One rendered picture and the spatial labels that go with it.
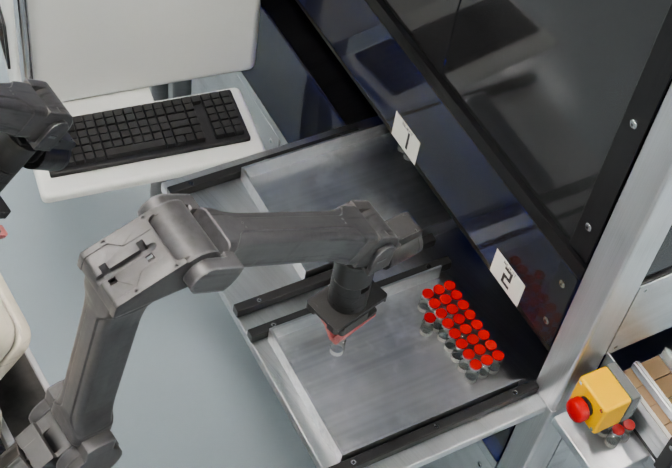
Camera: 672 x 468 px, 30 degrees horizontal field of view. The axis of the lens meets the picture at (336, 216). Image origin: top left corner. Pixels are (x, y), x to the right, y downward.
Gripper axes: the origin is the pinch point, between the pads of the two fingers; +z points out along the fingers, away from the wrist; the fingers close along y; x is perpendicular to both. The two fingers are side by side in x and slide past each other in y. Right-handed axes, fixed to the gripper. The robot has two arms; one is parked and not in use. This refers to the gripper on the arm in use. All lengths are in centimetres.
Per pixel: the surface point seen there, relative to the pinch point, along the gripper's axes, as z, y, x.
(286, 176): 25, 30, 43
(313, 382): 25.2, 4.3, 6.4
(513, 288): 11.2, 35.8, -6.2
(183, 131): 30, 25, 67
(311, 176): 25, 34, 40
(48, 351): 113, 3, 89
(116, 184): 33, 8, 66
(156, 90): 43, 36, 90
